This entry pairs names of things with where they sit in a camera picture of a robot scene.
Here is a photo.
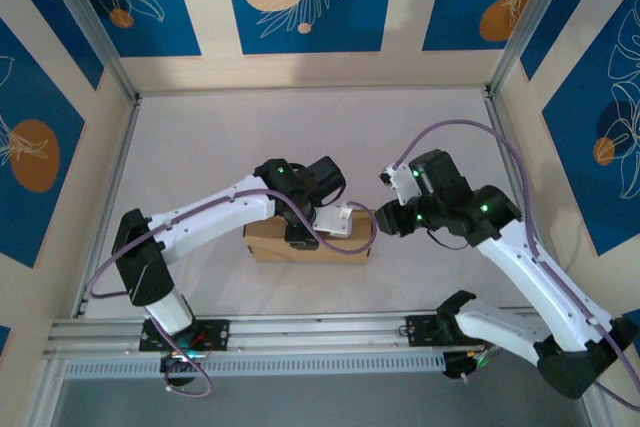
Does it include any brown cardboard paper box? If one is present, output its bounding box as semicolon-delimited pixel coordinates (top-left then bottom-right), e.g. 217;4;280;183
243;209;374;264

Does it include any black controller box with LED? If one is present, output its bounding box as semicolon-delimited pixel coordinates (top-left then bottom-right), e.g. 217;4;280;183
442;349;494;382
159;350;207;388

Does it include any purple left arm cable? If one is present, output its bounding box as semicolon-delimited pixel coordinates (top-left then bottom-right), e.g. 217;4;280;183
88;189;377;398

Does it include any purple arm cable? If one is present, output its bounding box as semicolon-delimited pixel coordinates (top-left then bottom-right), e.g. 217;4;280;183
88;189;377;398
394;119;640;413

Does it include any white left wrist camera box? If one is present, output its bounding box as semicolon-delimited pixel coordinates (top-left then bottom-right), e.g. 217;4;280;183
312;201;354;240

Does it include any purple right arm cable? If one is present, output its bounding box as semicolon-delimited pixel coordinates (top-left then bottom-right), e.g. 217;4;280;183
394;119;640;413

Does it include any aluminium frame rail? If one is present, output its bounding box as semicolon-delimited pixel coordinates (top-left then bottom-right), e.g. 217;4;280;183
137;87;489;98
72;96;143;319
480;89;565;308

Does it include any wide aluminium mounting rail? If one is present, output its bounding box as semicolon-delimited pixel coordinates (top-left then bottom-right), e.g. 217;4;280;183
42;306;594;361

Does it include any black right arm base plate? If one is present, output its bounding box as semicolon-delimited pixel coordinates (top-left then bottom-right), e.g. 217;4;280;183
405;314;496;348

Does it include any grey slotted cable duct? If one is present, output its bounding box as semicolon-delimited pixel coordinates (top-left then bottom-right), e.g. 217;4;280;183
62;352;446;380

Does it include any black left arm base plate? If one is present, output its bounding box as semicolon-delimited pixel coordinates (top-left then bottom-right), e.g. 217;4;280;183
138;317;231;353

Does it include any aluminium frame post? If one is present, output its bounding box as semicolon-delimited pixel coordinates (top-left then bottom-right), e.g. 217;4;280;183
485;0;576;96
35;0;142;103

